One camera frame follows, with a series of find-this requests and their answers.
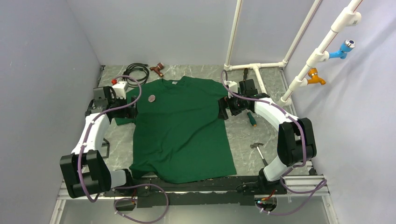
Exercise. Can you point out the small hammer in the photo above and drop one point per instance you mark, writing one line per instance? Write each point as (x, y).
(257, 147)

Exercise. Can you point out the green handled screwdriver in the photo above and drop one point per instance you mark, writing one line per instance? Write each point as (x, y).
(251, 119)

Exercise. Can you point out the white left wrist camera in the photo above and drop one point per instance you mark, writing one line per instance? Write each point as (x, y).
(119, 89)

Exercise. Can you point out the brown copper faucet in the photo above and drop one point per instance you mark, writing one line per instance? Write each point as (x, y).
(157, 69)

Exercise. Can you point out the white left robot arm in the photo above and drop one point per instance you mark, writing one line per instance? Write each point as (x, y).
(84, 170)

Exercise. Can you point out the aluminium rail frame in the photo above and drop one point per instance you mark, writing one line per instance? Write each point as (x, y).
(295, 185)

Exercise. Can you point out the white pvc pipe frame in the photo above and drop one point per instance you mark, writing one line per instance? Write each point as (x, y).
(349, 16)

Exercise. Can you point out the green t-shirt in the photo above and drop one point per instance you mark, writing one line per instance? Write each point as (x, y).
(179, 136)

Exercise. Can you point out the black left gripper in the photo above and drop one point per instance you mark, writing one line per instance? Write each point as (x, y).
(128, 112)

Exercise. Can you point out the blue tap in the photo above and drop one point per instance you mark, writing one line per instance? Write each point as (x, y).
(345, 48)

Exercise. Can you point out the round pink brooch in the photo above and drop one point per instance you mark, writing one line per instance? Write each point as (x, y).
(151, 98)

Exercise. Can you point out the orange tap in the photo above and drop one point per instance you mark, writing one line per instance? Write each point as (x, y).
(314, 77)

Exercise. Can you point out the black square tray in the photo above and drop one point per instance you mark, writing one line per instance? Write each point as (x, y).
(106, 148)

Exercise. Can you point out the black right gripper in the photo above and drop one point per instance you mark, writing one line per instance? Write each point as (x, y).
(224, 102)

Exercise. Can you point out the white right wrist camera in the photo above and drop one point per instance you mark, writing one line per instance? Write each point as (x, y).
(232, 87)

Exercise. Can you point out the black handled tool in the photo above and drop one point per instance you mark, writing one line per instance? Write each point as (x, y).
(245, 74)

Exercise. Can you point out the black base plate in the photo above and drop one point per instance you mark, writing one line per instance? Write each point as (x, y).
(241, 190)

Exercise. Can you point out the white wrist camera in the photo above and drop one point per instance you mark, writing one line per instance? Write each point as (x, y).
(119, 89)
(232, 87)

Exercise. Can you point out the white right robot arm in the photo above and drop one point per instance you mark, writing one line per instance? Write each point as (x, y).
(295, 140)

